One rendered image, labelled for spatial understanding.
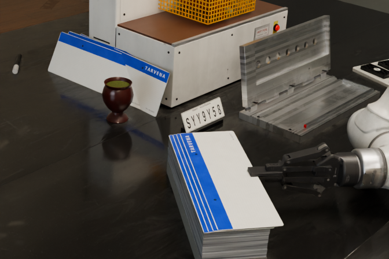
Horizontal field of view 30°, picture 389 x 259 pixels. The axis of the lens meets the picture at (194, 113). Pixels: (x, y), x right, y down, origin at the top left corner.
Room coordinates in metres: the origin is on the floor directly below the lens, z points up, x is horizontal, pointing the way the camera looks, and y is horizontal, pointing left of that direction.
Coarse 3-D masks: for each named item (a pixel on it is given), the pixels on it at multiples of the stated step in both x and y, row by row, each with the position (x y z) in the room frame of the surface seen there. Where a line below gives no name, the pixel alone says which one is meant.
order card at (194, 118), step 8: (208, 104) 1.80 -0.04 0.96; (216, 104) 1.82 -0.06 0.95; (184, 112) 1.72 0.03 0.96; (192, 112) 1.74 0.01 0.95; (200, 112) 1.76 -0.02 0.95; (208, 112) 1.78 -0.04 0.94; (216, 112) 1.81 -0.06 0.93; (184, 120) 1.71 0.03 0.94; (192, 120) 1.73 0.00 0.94; (200, 120) 1.75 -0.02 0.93; (208, 120) 1.77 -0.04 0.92; (192, 128) 1.72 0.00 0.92
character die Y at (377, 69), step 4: (368, 64) 2.29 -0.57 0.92; (372, 64) 2.29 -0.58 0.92; (364, 68) 2.25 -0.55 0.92; (368, 68) 2.25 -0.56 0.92; (372, 68) 2.25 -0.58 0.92; (376, 68) 2.25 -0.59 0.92; (380, 68) 2.26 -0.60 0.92; (368, 72) 2.24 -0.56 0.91; (372, 72) 2.23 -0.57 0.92; (376, 72) 2.22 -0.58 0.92; (380, 72) 2.23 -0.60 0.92; (384, 72) 2.22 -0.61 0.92; (388, 72) 2.23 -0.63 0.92; (380, 76) 2.20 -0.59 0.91; (384, 76) 2.19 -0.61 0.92; (388, 76) 2.21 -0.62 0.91
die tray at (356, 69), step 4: (384, 60) 2.37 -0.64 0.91; (376, 64) 2.32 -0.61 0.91; (356, 68) 2.27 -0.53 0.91; (360, 68) 2.27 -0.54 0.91; (384, 68) 2.29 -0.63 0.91; (356, 72) 2.26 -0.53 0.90; (360, 72) 2.24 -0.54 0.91; (364, 72) 2.24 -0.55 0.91; (364, 76) 2.23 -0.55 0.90; (368, 76) 2.21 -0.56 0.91; (372, 76) 2.21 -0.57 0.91; (376, 76) 2.21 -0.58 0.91; (376, 80) 2.18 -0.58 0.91; (380, 80) 2.18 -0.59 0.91; (384, 80) 2.18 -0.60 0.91; (388, 80) 2.18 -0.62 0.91; (384, 84) 2.16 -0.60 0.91; (388, 84) 2.15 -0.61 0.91
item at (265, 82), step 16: (288, 32) 2.01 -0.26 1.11; (304, 32) 2.09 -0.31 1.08; (320, 32) 2.16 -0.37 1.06; (240, 48) 1.85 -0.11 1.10; (256, 48) 1.90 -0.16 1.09; (272, 48) 1.96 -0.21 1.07; (288, 48) 2.02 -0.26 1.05; (304, 48) 2.08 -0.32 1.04; (320, 48) 2.15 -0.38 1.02; (240, 64) 1.85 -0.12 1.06; (272, 64) 1.95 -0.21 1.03; (288, 64) 2.01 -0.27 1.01; (304, 64) 2.06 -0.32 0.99; (320, 64) 2.12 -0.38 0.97; (256, 80) 1.89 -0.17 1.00; (272, 80) 1.92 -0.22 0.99; (288, 80) 1.98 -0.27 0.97; (304, 80) 2.05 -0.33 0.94; (256, 96) 1.86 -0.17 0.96; (272, 96) 1.92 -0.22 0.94
